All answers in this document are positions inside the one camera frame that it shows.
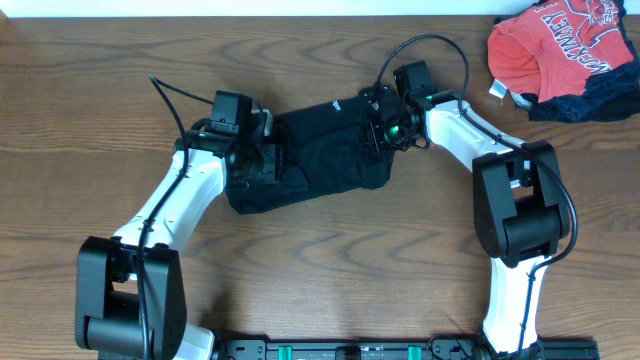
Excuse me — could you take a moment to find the black t-shirt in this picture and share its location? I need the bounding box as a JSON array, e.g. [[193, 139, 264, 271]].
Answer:
[[226, 88, 401, 214]]

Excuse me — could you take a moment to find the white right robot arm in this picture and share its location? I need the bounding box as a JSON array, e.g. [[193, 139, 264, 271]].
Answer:
[[360, 87, 578, 359]]

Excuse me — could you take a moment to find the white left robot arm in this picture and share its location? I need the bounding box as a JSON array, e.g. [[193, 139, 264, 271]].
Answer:
[[74, 132, 284, 359]]

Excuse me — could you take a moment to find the red printed t-shirt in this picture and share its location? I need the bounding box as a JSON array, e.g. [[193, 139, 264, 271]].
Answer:
[[488, 0, 634, 102]]

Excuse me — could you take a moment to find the dark navy garment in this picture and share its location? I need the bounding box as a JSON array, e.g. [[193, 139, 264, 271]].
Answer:
[[512, 0, 639, 123]]

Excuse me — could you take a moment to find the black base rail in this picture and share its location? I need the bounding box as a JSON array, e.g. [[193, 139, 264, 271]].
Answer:
[[210, 336, 600, 360]]

